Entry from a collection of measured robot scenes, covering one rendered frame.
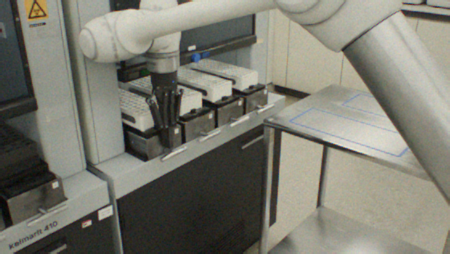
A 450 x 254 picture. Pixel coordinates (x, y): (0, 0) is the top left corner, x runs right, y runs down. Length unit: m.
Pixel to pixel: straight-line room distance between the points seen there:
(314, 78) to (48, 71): 2.78
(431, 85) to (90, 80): 0.85
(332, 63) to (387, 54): 2.89
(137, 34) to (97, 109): 0.32
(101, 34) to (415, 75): 0.65
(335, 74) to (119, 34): 2.70
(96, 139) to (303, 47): 2.61
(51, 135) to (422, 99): 0.88
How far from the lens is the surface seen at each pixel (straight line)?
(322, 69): 3.57
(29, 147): 1.13
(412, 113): 0.63
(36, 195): 1.10
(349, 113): 1.41
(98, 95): 1.21
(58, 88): 1.14
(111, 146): 1.28
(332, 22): 0.62
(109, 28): 1.00
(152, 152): 1.27
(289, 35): 3.68
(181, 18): 0.92
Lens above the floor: 1.35
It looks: 25 degrees down
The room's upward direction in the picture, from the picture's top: straight up
